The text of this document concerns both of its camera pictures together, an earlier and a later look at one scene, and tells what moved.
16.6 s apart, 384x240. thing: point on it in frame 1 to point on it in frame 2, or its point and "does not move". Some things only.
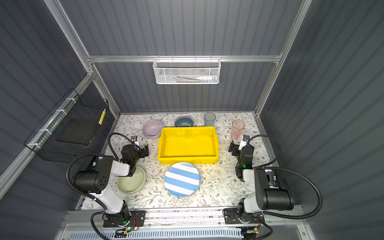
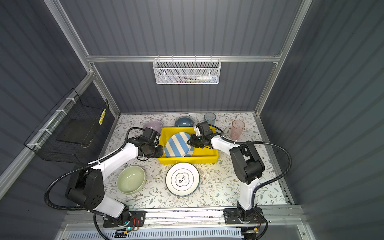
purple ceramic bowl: [152, 129] does not move
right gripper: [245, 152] to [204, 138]
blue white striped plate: [182, 179] to [176, 146]
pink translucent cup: [237, 130] does not move
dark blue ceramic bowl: [184, 121] does not move
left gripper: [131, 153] to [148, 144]
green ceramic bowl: [130, 185] does not move
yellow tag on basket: [102, 116] does not move
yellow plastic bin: [194, 144] does not move
